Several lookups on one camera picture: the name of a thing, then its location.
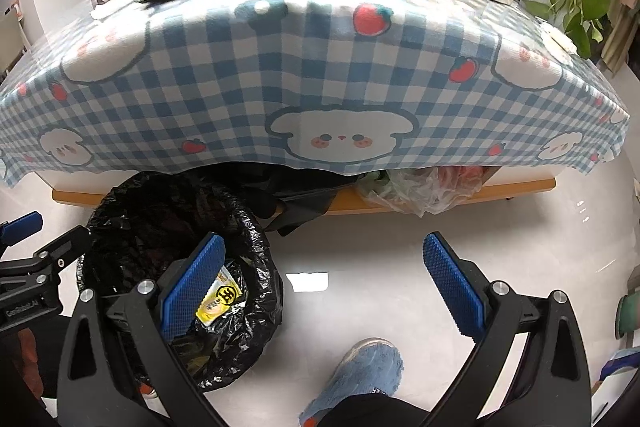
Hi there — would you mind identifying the blue checkered cartoon tablecloth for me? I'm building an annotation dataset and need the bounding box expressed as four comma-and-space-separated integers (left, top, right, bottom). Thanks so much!
1, 0, 629, 185

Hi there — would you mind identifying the black trouser leg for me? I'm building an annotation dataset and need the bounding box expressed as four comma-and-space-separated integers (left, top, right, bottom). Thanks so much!
317, 393, 428, 427

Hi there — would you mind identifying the blue fuzzy slipper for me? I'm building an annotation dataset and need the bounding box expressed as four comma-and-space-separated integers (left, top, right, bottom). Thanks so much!
298, 337, 404, 426

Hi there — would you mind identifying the clear plastic bag under table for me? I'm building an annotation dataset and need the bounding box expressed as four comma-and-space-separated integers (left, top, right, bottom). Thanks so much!
356, 167, 490, 217

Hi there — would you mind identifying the yellow snack wrapper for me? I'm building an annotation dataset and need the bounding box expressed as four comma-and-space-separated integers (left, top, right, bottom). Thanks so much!
195, 267, 242, 326

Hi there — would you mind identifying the black lined trash bin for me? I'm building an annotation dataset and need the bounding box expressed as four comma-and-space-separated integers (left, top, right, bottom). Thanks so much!
75, 171, 286, 394

